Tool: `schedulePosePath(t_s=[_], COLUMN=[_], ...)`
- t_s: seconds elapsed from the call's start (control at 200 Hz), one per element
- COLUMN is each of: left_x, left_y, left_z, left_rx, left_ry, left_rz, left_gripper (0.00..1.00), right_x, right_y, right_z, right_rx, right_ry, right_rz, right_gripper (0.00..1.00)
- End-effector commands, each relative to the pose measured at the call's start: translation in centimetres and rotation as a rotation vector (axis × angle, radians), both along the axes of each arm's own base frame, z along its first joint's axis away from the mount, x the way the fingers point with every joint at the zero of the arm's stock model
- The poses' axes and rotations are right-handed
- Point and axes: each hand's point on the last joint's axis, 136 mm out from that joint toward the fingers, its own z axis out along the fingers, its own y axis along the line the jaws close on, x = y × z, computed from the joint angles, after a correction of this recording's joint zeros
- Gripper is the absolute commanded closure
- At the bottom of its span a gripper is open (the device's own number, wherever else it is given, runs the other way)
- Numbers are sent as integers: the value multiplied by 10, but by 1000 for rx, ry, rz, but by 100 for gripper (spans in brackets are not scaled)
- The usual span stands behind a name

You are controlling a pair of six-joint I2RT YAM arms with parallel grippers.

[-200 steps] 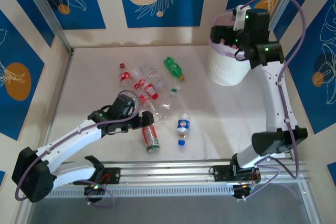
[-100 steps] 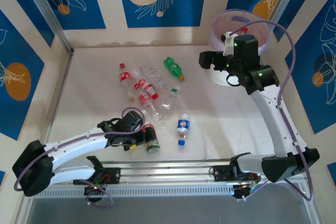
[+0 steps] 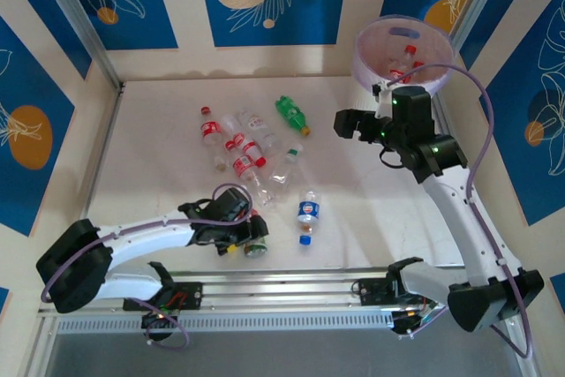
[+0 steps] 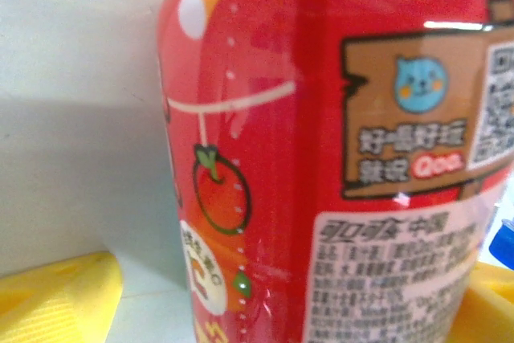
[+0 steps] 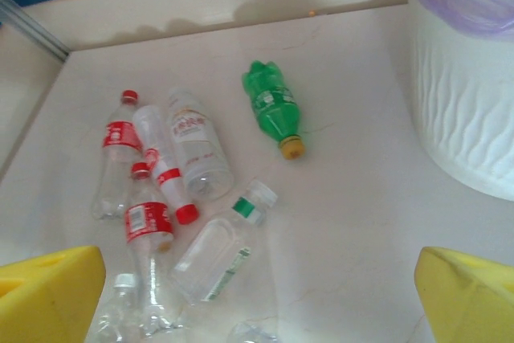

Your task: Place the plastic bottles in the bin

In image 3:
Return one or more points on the green plastic bottle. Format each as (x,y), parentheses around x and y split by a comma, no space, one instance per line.
(256,251)

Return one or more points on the red label plastic bottle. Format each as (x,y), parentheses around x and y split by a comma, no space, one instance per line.
(397,71)

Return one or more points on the red cap plastic bottle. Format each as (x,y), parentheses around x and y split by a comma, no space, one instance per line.
(417,64)
(410,48)

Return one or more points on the clear bottle with white cap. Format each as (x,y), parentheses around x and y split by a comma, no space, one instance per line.
(282,174)

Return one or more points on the clear bottle red label cap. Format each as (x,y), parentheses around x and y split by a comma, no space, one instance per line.
(240,140)

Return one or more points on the Coca-Cola bottle with brown residue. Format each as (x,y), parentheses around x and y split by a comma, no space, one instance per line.
(208,127)

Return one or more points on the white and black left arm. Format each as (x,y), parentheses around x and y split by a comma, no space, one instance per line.
(141,236)

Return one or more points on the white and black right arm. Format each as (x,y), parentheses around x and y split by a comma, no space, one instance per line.
(454,213)

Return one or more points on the white ribbed plastic bin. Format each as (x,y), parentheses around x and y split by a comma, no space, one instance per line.
(384,41)

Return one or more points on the Pepsi bottle with blue cap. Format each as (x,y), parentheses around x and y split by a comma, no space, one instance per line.
(309,211)

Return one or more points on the green bottle with yellow cap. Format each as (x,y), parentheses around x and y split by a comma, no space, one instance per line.
(290,113)

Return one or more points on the clear bottle with white label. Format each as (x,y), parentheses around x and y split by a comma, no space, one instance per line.
(260,130)

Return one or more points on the black base controller box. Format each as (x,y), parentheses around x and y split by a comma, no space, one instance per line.
(415,319)
(159,324)

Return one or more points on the aluminium table edge bar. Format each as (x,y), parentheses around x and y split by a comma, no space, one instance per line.
(100,152)

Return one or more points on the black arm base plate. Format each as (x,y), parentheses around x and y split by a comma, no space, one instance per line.
(190,295)
(373,293)

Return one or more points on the aluminium mounting rail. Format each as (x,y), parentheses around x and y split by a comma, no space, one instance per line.
(282,288)

